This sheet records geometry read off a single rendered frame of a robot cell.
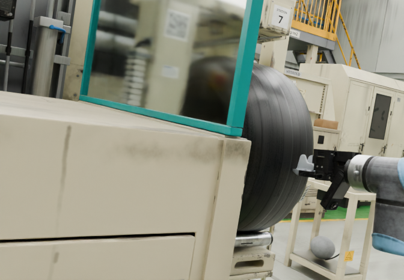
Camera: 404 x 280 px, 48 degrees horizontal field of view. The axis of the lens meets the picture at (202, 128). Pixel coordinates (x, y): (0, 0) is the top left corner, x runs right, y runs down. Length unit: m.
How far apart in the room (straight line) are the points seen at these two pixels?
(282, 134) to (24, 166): 0.94
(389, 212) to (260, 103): 0.45
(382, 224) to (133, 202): 0.72
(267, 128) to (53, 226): 0.87
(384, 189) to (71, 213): 0.79
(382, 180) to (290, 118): 0.35
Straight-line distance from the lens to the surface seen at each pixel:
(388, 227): 1.11
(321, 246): 4.13
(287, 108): 1.35
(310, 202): 6.41
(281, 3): 1.92
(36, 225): 0.48
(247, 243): 1.48
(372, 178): 1.13
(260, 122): 1.26
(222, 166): 0.57
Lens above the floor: 1.30
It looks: 3 degrees down
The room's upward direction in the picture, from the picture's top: 9 degrees clockwise
